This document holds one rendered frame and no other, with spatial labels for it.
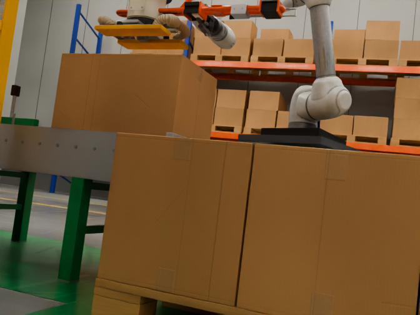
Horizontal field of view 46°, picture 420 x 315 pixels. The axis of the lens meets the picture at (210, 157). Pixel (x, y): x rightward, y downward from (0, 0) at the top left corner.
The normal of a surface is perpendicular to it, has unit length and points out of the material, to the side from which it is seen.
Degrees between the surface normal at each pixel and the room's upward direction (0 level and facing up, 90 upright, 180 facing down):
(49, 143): 90
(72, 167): 90
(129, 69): 90
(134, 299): 90
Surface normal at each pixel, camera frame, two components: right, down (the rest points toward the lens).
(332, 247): -0.37, -0.11
